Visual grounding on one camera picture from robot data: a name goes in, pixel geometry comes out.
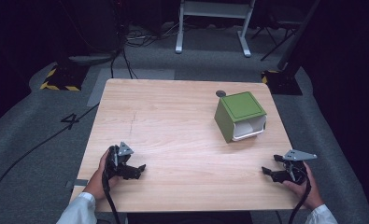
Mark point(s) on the green box with white drawer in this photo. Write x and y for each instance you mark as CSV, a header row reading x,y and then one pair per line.
x,y
239,115

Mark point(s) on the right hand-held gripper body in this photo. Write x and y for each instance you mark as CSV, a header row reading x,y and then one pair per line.
x,y
294,174

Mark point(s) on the grey slanted metal pole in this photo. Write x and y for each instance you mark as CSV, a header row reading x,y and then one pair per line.
x,y
299,32

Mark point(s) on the grey round table grommet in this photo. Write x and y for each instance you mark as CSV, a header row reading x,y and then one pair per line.
x,y
220,93

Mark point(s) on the person's left hand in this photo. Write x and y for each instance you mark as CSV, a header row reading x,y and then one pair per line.
x,y
98,182

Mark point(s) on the grey tape strip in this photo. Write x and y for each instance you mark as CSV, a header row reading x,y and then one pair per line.
x,y
79,183

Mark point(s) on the black yellow striped stand base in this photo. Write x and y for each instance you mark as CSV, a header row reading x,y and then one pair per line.
x,y
281,82
63,79

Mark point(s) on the white metal desk frame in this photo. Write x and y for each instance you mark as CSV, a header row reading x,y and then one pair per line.
x,y
215,9

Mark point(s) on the black folding stand legs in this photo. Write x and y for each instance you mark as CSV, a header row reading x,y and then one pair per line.
x,y
275,35

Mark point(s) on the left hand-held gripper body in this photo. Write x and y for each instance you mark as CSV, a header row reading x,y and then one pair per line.
x,y
115,161

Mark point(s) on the person's right hand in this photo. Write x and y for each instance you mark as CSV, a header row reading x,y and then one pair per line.
x,y
308,191

